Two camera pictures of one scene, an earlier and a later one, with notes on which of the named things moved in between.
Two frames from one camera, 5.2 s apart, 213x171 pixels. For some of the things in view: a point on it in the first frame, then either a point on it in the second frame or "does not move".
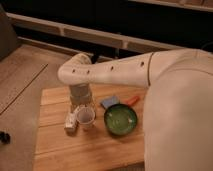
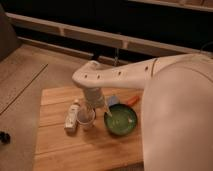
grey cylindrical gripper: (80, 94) -> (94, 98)
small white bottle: (71, 122) does not move
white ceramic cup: (86, 116) does not move
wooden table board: (92, 147) does not move
